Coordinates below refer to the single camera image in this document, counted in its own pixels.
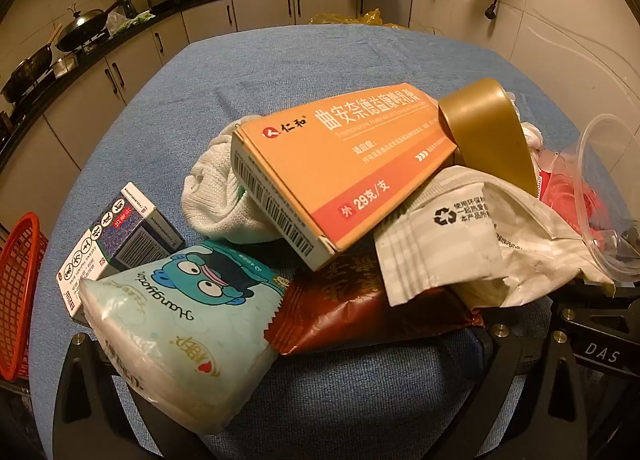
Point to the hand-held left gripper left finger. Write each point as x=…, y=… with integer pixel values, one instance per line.
x=67, y=430

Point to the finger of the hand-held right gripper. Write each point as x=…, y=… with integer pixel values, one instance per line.
x=631, y=245

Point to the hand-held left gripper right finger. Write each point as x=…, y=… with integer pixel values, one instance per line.
x=507, y=345

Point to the clear plastic cup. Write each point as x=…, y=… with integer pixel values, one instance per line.
x=585, y=200

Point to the white plastic wrapper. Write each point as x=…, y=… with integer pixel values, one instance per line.
x=450, y=230

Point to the red plastic basket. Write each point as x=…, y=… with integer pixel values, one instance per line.
x=25, y=290

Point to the light blue tissue packet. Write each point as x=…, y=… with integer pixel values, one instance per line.
x=190, y=330

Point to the brown snack wrapper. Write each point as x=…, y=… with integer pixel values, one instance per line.
x=340, y=305

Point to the gold bottle cap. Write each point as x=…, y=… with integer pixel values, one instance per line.
x=485, y=125

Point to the small blue white box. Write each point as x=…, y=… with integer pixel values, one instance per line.
x=120, y=235

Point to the orange medicine box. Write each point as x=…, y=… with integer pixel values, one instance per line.
x=350, y=155

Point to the white sock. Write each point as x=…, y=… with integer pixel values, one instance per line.
x=215, y=190

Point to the blue tablecloth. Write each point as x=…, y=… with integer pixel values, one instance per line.
x=300, y=70

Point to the yellow plastic bag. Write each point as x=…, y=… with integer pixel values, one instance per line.
x=367, y=17

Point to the grey kitchen cabinets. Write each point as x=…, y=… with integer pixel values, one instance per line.
x=125, y=75

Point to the black frying pan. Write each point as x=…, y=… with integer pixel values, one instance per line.
x=27, y=72

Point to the small steel container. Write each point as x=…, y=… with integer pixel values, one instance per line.
x=62, y=68

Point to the black wok with lid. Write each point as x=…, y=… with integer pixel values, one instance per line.
x=82, y=27

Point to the green vegetables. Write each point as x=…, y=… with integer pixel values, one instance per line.
x=127, y=24

